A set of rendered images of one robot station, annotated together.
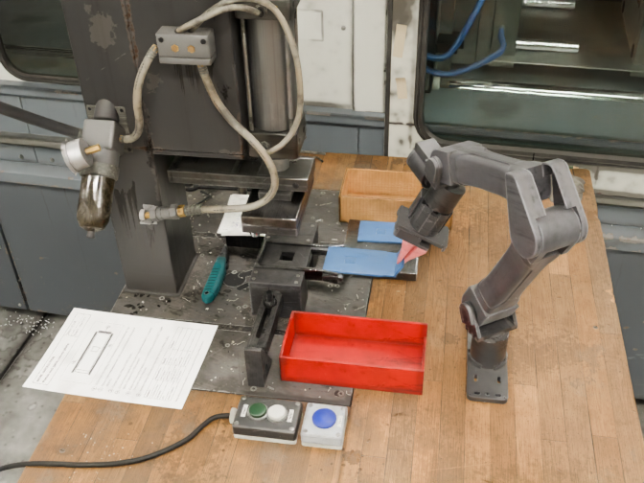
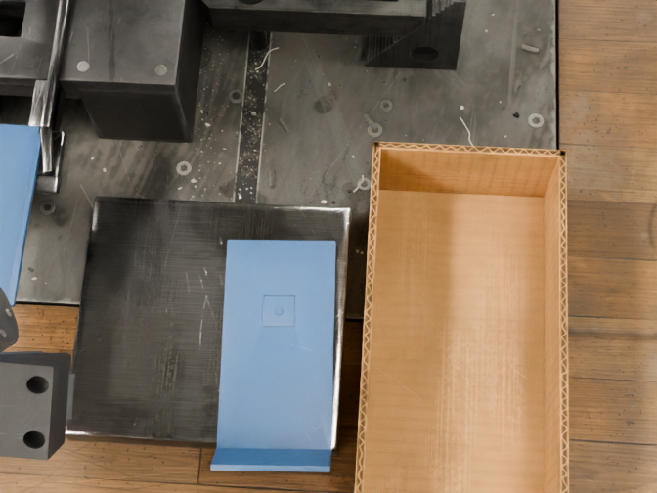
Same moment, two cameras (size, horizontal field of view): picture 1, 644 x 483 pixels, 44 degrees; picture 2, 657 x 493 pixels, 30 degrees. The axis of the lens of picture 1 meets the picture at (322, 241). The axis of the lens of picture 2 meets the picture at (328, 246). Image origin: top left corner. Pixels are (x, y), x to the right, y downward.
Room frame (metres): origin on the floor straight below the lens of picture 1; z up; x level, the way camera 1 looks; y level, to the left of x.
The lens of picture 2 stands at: (1.38, -0.37, 1.66)
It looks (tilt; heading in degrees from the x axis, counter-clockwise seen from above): 69 degrees down; 87
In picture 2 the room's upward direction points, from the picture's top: 3 degrees counter-clockwise
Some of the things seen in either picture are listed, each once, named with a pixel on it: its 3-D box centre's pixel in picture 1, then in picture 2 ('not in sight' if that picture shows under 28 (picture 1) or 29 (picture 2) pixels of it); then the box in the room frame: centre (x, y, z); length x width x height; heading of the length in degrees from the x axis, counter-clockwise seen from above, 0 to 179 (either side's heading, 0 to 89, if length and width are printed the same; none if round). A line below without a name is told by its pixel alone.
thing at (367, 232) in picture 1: (394, 227); (276, 350); (1.35, -0.16, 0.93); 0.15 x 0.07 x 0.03; 82
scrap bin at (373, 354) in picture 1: (355, 351); not in sight; (1.00, -0.05, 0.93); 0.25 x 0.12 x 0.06; 80
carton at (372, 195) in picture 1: (397, 198); (466, 357); (1.47, -0.17, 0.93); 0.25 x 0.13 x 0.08; 80
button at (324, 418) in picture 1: (324, 420); not in sight; (0.84, 0.00, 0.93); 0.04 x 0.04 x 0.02
